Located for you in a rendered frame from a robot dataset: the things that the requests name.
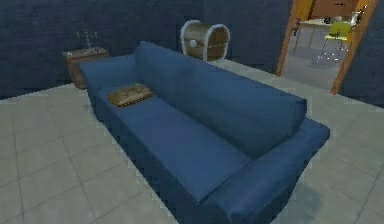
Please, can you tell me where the blue sofa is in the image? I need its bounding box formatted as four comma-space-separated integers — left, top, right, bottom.
78, 41, 331, 224

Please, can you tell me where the orange wooden door frame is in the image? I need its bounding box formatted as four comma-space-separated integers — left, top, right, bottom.
275, 0, 380, 96

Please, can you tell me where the grey kettle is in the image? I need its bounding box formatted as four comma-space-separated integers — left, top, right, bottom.
349, 9, 363, 26

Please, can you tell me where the thin grey candle holder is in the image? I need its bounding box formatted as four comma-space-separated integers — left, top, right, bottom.
75, 29, 99, 51

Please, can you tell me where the brown patterned cushion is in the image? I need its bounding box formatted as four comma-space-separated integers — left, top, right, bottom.
106, 83, 153, 108

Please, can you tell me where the yellow chair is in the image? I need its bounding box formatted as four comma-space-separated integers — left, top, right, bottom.
315, 21, 353, 64

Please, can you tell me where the white rounded shelf unit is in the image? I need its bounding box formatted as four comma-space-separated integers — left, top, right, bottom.
180, 19, 231, 64

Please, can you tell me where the black door handle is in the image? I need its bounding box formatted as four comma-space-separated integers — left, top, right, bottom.
291, 18, 302, 37

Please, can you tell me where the pale dining table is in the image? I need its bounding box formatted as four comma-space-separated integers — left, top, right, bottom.
292, 17, 355, 54

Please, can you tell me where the brown wooden side table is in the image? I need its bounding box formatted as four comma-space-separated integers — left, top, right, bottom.
62, 46, 110, 90

